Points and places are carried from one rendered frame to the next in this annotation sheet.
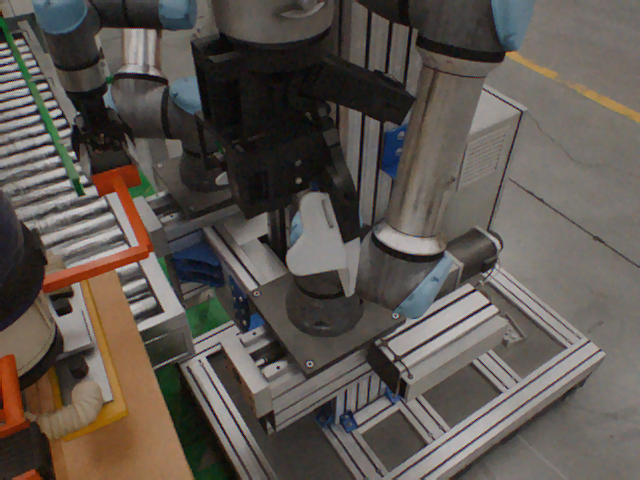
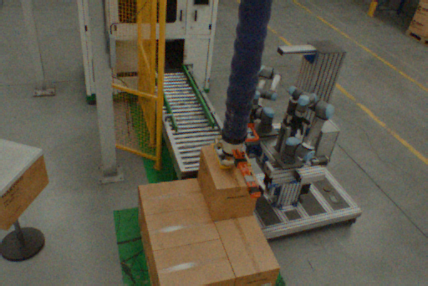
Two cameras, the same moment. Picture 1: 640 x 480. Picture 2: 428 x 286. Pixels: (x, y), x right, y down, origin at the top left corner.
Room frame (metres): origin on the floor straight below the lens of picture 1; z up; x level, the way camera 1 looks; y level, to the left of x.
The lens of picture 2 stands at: (-2.21, 0.25, 3.22)
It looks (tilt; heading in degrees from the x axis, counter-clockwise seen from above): 37 degrees down; 9
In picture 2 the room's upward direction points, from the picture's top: 8 degrees clockwise
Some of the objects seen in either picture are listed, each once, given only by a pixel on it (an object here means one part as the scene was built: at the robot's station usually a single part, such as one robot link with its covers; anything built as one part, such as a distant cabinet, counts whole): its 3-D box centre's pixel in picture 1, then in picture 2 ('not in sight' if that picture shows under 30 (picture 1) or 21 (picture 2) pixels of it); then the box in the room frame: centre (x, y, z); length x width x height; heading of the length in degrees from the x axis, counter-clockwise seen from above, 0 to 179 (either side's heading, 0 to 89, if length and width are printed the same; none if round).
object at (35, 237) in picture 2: not in sight; (16, 223); (-0.25, 2.29, 0.31); 0.40 x 0.40 x 0.62
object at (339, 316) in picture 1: (325, 287); (288, 155); (0.68, -0.01, 1.09); 0.15 x 0.15 x 0.10
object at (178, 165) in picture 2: not in sight; (160, 116); (1.67, 1.57, 0.50); 2.31 x 0.05 x 0.19; 31
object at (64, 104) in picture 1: (82, 141); (210, 112); (2.00, 1.01, 0.50); 2.31 x 0.05 x 0.19; 31
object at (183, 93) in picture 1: (198, 112); (267, 114); (1.09, 0.27, 1.20); 0.13 x 0.12 x 0.14; 87
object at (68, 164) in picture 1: (42, 87); (199, 92); (2.28, 1.24, 0.60); 1.60 x 0.10 x 0.09; 31
